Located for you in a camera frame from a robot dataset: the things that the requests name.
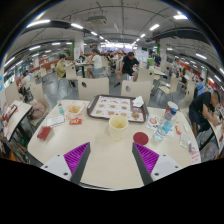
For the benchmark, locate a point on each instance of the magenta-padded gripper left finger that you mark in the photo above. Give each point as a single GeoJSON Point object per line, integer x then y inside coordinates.
{"type": "Point", "coordinates": [75, 158]}

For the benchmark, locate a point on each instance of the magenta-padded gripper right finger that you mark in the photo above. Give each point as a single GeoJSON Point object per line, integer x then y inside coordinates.
{"type": "Point", "coordinates": [146, 158]}

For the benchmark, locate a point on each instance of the clear blue-capped water bottle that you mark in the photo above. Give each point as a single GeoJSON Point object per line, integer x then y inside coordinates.
{"type": "Point", "coordinates": [163, 128]}

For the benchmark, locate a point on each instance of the red ketchup packet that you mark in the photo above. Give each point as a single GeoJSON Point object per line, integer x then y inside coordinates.
{"type": "Point", "coordinates": [75, 121]}

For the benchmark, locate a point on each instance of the printed sticker leaflet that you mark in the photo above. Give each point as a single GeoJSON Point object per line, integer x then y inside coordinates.
{"type": "Point", "coordinates": [152, 121]}

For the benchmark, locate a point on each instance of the cream plastic cup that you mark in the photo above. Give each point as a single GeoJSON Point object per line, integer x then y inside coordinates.
{"type": "Point", "coordinates": [118, 132]}

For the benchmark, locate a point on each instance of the small red box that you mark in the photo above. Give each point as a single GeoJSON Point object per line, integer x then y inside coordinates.
{"type": "Point", "coordinates": [43, 133]}

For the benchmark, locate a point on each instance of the clear plastic packet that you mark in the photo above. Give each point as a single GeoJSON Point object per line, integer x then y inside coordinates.
{"type": "Point", "coordinates": [185, 141]}

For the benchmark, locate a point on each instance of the small red sauce packet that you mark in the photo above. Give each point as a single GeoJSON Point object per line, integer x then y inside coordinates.
{"type": "Point", "coordinates": [178, 130]}

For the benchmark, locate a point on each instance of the white printed card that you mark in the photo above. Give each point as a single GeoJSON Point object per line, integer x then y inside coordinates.
{"type": "Point", "coordinates": [55, 120]}

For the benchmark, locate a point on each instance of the paper bag of fries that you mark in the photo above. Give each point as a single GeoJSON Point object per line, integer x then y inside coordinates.
{"type": "Point", "coordinates": [74, 110]}

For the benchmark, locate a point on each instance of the white sauce sachet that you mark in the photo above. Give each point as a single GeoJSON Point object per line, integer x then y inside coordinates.
{"type": "Point", "coordinates": [186, 128]}

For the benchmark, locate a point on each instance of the small green bottle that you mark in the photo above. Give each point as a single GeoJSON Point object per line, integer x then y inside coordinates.
{"type": "Point", "coordinates": [61, 109]}

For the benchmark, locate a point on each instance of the white paper napkin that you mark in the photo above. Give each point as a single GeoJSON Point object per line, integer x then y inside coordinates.
{"type": "Point", "coordinates": [138, 101]}

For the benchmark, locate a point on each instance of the red paper cup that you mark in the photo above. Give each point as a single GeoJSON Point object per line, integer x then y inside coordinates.
{"type": "Point", "coordinates": [171, 105]}

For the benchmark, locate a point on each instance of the dark food tray with liner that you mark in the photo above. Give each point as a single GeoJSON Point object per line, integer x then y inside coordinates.
{"type": "Point", "coordinates": [110, 108]}

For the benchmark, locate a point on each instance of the pink backpack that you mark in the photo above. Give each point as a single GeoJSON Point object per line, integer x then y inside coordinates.
{"type": "Point", "coordinates": [37, 110]}

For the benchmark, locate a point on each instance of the beige chair with round hole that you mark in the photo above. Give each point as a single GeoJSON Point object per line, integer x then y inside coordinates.
{"type": "Point", "coordinates": [138, 90]}
{"type": "Point", "coordinates": [95, 88]}

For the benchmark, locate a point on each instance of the white neighbouring table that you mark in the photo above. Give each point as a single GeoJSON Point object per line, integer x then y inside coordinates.
{"type": "Point", "coordinates": [18, 116]}
{"type": "Point", "coordinates": [217, 131]}

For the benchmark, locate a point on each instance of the group of beige chairs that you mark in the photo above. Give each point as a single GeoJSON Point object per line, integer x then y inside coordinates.
{"type": "Point", "coordinates": [145, 75]}

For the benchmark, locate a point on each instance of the ceiling air conditioner unit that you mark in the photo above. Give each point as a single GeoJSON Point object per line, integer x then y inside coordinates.
{"type": "Point", "coordinates": [97, 20]}

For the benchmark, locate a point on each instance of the ceiling strip lights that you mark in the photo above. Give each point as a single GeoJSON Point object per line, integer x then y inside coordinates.
{"type": "Point", "coordinates": [38, 22]}

